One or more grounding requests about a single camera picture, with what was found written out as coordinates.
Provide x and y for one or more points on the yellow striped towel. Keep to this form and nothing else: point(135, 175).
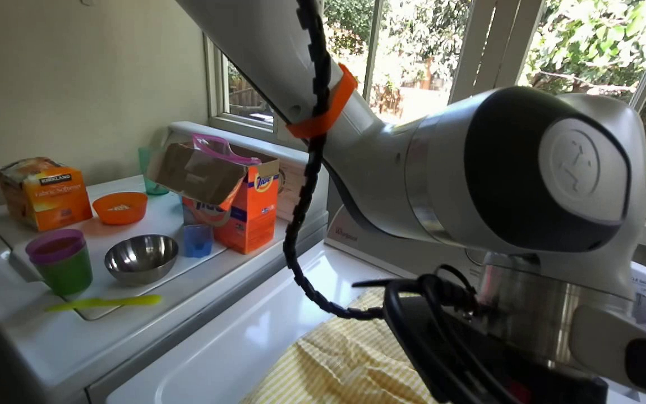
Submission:
point(336, 359)

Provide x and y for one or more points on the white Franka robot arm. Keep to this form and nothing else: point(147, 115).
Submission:
point(487, 171)

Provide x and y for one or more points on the orange detergent box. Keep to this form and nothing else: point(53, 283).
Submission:
point(252, 213)

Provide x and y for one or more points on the small blue plastic cup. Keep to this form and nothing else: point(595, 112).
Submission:
point(197, 241)

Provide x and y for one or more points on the white plastic tray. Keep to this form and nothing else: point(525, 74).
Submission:
point(151, 225)

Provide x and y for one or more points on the teal plastic cup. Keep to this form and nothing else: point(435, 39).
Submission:
point(148, 175)

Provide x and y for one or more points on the stainless steel bowl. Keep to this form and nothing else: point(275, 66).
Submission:
point(141, 258)

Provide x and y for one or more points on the white washing machine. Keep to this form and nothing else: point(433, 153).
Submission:
point(212, 359)

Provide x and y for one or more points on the orange plastic bowl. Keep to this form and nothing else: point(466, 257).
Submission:
point(119, 210)

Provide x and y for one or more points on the yellow-green plastic spoon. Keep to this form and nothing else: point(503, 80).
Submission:
point(112, 301)

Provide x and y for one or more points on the green plastic cup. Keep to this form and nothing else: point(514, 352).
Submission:
point(68, 280)

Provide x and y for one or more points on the purple plastic cup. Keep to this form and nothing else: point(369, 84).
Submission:
point(54, 248)

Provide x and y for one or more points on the orange food box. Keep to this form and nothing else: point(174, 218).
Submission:
point(45, 199)

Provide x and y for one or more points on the green tree foliage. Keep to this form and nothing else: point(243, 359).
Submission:
point(599, 46)

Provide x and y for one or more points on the grey washer knob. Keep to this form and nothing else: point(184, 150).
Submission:
point(643, 306)

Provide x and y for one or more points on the white dryer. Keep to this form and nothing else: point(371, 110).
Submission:
point(10, 337)

